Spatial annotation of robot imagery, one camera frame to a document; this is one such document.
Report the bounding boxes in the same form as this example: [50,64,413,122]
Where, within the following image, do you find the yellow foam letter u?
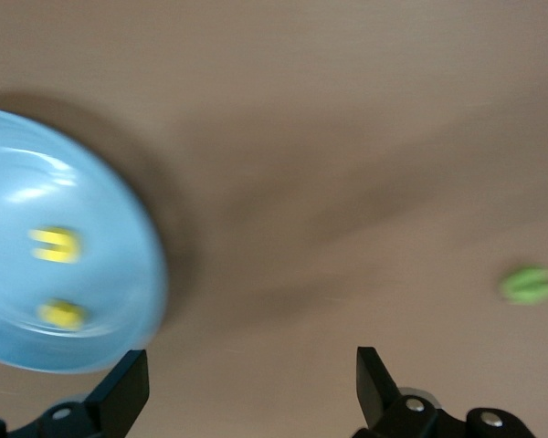
[27,225,84,265]

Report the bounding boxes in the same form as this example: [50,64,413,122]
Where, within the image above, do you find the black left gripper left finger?
[13,349,151,438]

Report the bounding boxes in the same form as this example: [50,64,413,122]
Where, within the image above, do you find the yellow foam letter s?
[36,297,90,332]

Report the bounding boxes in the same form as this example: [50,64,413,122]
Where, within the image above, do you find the green foam letter n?
[496,265,548,306]

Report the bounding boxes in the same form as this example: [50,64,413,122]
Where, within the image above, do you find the blue plate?
[0,107,171,376]

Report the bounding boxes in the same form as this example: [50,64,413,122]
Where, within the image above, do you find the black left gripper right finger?
[351,346,536,438]

